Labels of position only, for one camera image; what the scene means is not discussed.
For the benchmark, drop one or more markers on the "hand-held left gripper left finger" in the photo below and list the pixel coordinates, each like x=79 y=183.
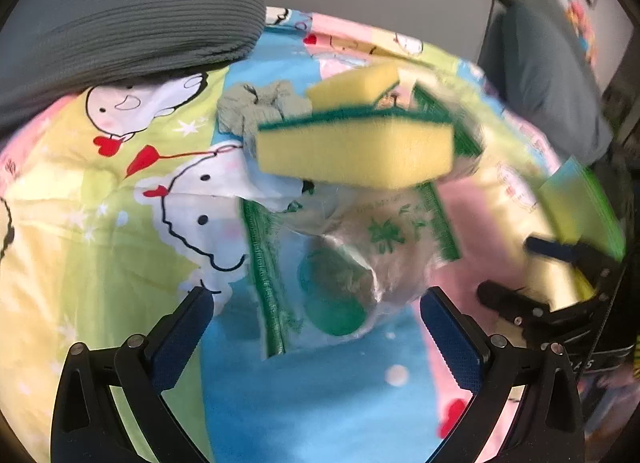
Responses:
x=182 y=338

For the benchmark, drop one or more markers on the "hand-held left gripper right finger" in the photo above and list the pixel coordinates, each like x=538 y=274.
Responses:
x=452 y=338

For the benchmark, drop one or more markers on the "clear plastic bag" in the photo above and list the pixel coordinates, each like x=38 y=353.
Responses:
x=350 y=263

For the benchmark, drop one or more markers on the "grey sofa cushion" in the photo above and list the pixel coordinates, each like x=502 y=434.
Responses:
x=125 y=8
x=540 y=83

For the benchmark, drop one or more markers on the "yellow green scouring sponge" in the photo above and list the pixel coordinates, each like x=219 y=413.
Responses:
x=565 y=208
x=350 y=153
x=350 y=85

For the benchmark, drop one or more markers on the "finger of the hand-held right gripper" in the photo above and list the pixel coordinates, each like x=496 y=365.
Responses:
x=550 y=246
x=505 y=300

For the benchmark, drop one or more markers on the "pile of plush toys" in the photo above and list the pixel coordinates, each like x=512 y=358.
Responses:
x=582 y=28

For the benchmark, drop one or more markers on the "cartoon printed blanket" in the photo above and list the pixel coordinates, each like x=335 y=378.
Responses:
x=100 y=223

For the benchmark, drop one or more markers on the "bagged steel wool scrubber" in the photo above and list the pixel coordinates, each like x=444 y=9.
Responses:
x=260 y=108

